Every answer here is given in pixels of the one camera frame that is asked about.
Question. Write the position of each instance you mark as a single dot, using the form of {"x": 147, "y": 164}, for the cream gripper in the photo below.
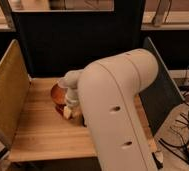
{"x": 69, "y": 113}

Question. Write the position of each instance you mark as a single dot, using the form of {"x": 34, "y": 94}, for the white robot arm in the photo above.
{"x": 105, "y": 91}

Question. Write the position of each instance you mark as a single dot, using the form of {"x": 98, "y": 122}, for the red chili pepper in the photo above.
{"x": 60, "y": 109}

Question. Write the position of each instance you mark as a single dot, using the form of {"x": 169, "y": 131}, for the orange ceramic bowl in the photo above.
{"x": 58, "y": 95}

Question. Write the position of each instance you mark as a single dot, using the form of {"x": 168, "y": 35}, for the left wooden side panel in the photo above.
{"x": 14, "y": 86}

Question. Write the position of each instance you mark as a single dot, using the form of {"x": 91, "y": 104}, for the dark back panel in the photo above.
{"x": 54, "y": 43}

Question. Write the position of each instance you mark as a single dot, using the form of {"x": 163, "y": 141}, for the right dark side panel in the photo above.
{"x": 162, "y": 100}

